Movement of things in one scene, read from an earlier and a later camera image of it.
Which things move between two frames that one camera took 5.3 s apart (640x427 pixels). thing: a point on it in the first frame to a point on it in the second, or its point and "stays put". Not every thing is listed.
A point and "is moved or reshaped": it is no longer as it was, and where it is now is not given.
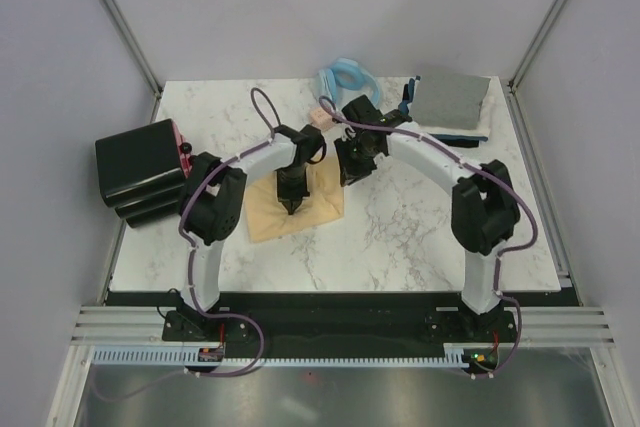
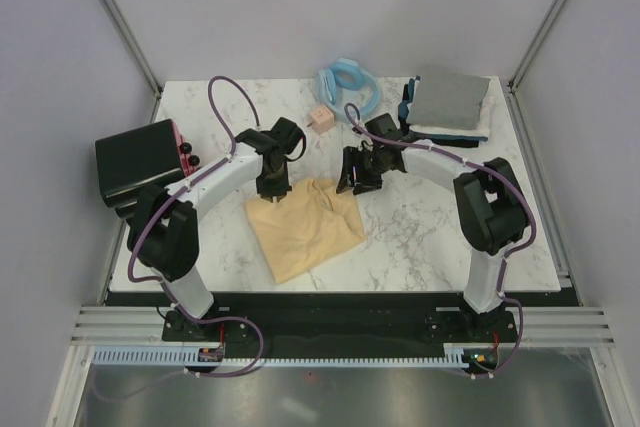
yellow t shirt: x=267 y=217 is moved or reshaped
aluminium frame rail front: x=543 y=326 stays put
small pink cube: x=319 y=118 stays put
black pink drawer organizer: x=142 y=171 stays put
